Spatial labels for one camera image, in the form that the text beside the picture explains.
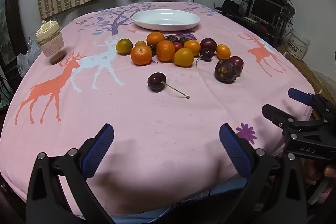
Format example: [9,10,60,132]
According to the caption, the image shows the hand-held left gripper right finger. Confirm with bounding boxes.
[219,123,308,224]

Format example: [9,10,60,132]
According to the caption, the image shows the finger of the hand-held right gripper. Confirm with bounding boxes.
[288,88,336,124]
[262,104,329,136]

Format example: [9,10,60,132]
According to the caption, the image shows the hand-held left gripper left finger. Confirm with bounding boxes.
[26,123,116,224]

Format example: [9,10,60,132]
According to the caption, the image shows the dark purple tomato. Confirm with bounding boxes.
[200,38,217,52]
[228,56,244,77]

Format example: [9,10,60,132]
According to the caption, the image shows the yellow-orange kumquat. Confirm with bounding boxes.
[216,44,231,60]
[173,48,195,67]

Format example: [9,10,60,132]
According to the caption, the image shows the dark red cherry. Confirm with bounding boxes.
[147,72,190,99]
[196,48,214,67]

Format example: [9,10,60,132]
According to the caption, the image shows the yellow-green kumquat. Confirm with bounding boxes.
[115,38,133,54]

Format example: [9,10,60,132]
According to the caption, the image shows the white oval plate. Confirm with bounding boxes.
[132,9,201,31]

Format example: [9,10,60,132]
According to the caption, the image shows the person's right hand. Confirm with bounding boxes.
[299,158,336,194]

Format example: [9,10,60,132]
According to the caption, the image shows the white plastic bucket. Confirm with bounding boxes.
[287,28,311,60]

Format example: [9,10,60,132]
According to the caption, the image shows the pink deer print tablecloth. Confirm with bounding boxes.
[0,1,315,217]

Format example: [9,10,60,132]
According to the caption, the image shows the black metal rack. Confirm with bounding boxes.
[234,0,296,46]

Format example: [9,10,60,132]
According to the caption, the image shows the computer monitor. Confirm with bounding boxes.
[249,0,285,24]

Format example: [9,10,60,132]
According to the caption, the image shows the black hat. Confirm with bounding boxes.
[215,0,246,17]

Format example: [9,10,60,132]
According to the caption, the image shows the pink cup with beige lid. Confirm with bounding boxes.
[36,20,66,65]

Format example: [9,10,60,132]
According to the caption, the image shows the clear plastic bag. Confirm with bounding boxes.
[17,38,40,75]

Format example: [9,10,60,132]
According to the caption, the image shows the dark wooden cabinet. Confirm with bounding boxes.
[0,0,27,109]

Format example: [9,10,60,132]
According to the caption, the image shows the white cable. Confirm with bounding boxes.
[308,178,330,205]

